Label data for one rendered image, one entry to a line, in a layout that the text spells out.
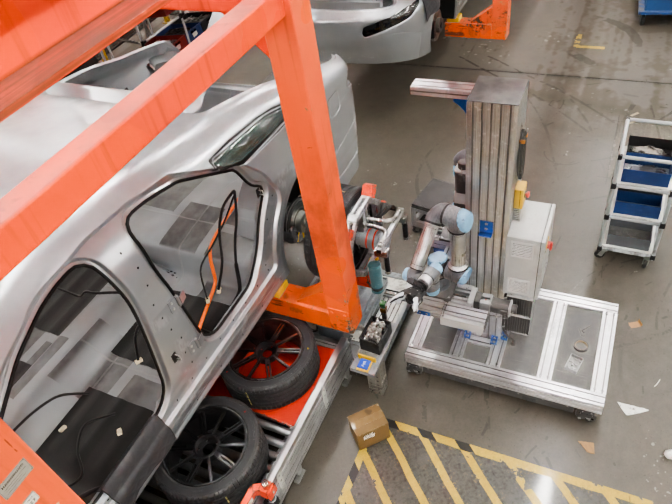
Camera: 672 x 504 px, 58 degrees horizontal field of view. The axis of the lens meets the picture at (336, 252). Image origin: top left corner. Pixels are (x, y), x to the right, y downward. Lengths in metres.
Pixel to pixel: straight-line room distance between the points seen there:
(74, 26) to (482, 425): 3.29
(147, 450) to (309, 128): 1.80
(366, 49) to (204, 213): 2.64
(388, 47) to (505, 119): 3.18
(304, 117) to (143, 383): 1.84
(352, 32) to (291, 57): 3.38
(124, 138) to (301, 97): 1.11
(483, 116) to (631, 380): 2.20
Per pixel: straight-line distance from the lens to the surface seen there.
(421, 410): 4.18
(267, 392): 3.83
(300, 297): 3.96
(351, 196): 3.89
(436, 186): 5.24
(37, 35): 1.77
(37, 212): 1.74
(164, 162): 3.16
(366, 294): 4.53
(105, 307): 4.05
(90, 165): 1.84
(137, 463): 3.31
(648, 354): 4.64
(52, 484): 2.06
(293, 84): 2.80
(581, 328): 4.40
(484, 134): 3.14
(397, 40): 6.10
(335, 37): 6.17
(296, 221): 4.21
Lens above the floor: 3.58
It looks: 43 degrees down
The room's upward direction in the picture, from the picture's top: 11 degrees counter-clockwise
